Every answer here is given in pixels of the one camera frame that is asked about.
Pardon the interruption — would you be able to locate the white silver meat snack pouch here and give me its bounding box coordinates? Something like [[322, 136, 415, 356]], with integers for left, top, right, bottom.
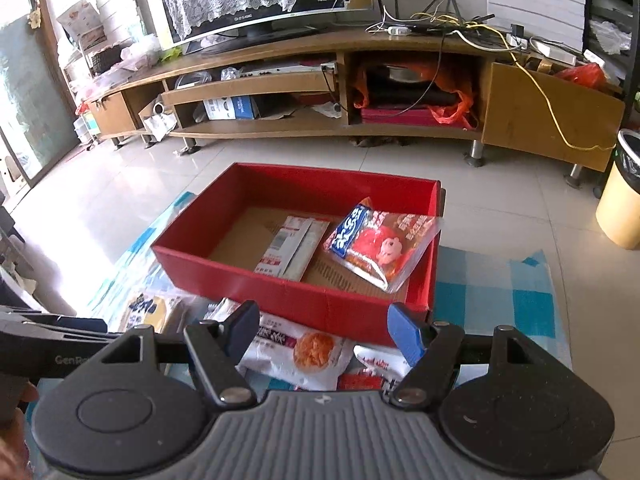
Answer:
[[354, 344, 412, 382]]

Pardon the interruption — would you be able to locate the yellow potato chip bread pack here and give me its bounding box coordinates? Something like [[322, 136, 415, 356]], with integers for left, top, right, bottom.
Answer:
[[116, 290, 196, 334]]

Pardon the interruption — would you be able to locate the white noodle snack bag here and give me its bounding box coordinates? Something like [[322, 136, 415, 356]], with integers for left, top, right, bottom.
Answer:
[[240, 313, 355, 391]]

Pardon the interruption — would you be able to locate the blue red cartoon snack pack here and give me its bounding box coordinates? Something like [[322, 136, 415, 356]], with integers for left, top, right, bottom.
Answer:
[[323, 198, 442, 294]]

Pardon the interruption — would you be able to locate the white red label bread pack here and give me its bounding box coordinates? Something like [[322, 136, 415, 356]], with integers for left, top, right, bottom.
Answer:
[[254, 216, 330, 282]]

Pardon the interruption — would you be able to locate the red Trolli candy bag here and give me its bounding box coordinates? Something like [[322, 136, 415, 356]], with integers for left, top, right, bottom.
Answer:
[[337, 368, 387, 391]]

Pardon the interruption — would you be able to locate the person's left hand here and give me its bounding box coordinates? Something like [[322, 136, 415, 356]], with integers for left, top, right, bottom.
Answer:
[[0, 408, 32, 480]]

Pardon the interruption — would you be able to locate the blue white checkered tablecloth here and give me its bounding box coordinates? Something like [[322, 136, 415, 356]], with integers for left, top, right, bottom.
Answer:
[[77, 192, 572, 365]]

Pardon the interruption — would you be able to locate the red cardboard box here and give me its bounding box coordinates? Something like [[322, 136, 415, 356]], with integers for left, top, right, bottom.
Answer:
[[152, 164, 445, 344]]

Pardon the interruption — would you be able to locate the yellow trash bin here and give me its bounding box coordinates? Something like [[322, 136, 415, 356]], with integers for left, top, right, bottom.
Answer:
[[596, 129, 640, 250]]

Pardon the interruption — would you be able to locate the orange plastic bag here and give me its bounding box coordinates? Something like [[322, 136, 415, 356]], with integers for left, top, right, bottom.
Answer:
[[352, 58, 478, 130]]

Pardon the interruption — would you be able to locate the blue white box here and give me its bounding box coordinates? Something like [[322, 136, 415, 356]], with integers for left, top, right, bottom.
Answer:
[[203, 96, 259, 120]]

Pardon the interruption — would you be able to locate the wooden TV cabinet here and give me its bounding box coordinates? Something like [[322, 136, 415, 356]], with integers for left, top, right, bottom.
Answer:
[[89, 30, 625, 171]]

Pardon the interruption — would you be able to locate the white power strip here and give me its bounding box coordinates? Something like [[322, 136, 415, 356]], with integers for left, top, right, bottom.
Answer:
[[387, 26, 411, 37]]

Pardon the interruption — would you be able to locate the black metal shelf rack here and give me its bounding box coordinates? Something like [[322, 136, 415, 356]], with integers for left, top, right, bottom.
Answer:
[[584, 0, 639, 126]]

